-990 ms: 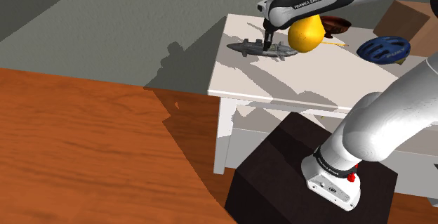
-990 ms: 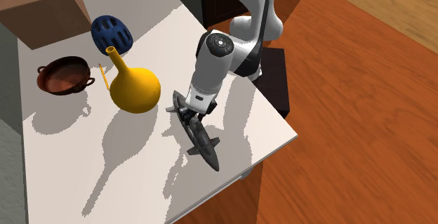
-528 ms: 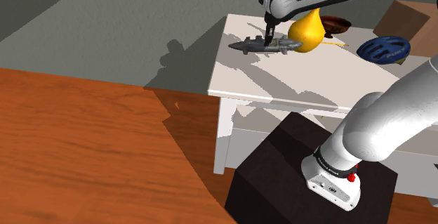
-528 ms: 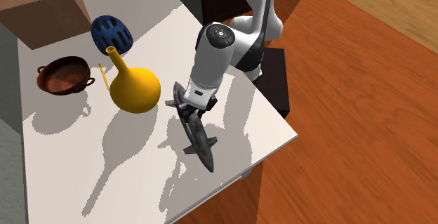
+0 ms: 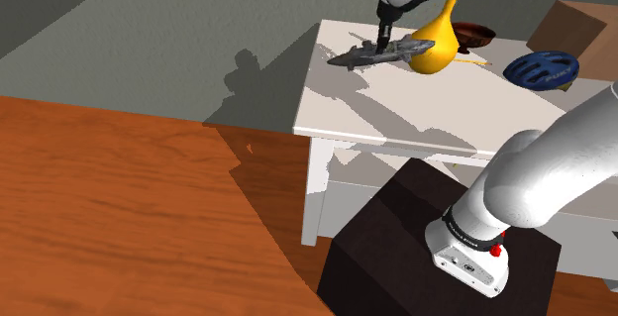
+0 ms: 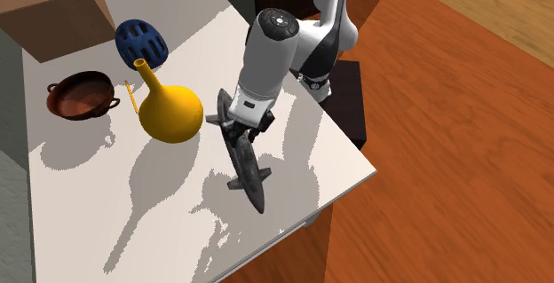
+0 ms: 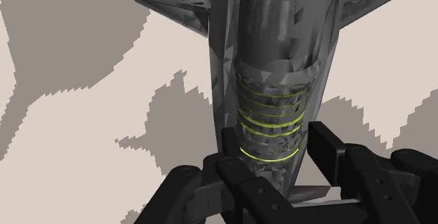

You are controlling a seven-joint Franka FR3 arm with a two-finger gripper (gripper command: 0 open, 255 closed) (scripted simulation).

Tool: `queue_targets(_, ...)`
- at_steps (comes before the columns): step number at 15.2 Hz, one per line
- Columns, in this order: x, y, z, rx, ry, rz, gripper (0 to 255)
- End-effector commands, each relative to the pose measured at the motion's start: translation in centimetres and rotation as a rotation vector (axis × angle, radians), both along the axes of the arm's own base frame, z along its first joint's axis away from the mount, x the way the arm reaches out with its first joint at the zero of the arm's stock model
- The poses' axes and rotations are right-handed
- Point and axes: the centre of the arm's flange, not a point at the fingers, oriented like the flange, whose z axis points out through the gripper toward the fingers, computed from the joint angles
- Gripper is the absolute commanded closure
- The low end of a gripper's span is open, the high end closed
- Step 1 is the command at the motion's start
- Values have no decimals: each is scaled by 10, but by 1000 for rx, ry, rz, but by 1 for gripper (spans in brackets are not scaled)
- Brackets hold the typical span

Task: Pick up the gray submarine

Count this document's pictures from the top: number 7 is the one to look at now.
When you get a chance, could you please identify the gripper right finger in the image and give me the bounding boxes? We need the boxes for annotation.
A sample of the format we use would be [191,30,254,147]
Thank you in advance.
[307,121,438,224]

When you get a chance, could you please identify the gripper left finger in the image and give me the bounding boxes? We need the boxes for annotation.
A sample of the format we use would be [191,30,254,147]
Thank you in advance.
[133,126,298,224]

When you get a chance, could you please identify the grey spaceship toy yellow rings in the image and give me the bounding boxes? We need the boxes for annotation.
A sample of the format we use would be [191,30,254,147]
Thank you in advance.
[132,0,420,204]

